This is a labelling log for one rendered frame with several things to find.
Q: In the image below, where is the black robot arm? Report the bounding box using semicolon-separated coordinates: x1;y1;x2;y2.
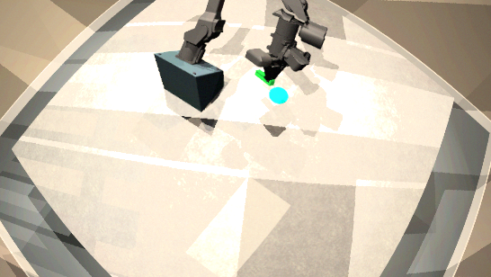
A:
175;0;327;72

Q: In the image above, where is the green rectangular post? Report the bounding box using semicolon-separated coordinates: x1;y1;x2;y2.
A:
255;69;275;86

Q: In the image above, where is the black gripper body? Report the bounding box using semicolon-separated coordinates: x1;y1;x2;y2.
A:
245;32;298;67

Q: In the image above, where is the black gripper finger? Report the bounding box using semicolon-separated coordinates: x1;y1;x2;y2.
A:
272;59;289;80
263;65;280;82

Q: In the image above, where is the cyan flat circle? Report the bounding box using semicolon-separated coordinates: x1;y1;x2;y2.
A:
269;87;289;104

